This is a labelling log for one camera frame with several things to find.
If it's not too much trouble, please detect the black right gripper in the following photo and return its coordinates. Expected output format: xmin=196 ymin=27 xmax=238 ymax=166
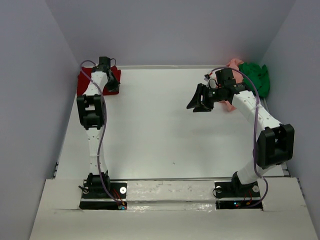
xmin=186 ymin=83 xmax=224 ymax=113

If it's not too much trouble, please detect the dark red t-shirt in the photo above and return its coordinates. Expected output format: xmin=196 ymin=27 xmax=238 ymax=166
xmin=76 ymin=66 xmax=122 ymax=96

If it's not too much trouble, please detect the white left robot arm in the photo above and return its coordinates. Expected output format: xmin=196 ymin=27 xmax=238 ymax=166
xmin=76 ymin=56 xmax=120 ymax=198

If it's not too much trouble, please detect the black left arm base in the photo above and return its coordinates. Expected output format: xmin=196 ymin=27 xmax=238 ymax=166
xmin=78 ymin=181 xmax=128 ymax=211

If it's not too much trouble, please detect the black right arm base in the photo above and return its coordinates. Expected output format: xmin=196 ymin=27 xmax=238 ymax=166
xmin=212 ymin=174 xmax=263 ymax=210

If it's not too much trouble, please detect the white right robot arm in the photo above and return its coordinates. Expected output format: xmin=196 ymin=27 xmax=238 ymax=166
xmin=187 ymin=67 xmax=295 ymax=198

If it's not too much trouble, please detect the pink t-shirt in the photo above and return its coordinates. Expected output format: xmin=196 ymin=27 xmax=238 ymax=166
xmin=219 ymin=58 xmax=244 ymax=112

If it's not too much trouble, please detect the green t-shirt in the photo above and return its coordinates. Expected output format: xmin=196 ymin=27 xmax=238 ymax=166
xmin=238 ymin=62 xmax=270 ymax=98

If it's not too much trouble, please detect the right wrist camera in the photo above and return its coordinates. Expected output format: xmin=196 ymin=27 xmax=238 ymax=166
xmin=204 ymin=69 xmax=236 ymax=91

